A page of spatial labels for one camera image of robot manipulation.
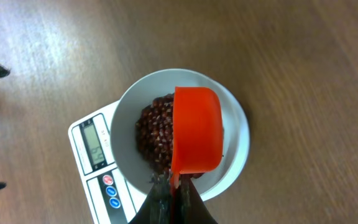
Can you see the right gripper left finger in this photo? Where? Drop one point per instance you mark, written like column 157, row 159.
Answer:
column 157, row 206

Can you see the white digital kitchen scale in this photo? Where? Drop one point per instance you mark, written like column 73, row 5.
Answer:
column 111, row 198

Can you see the red beans in bowl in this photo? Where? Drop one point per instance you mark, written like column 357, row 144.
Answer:
column 154, row 133

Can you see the orange measuring scoop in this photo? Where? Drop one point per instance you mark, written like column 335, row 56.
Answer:
column 197, row 132

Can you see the white round bowl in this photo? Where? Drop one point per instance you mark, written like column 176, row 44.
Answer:
column 123, row 144

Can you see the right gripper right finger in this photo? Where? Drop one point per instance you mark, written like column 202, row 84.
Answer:
column 188, row 205

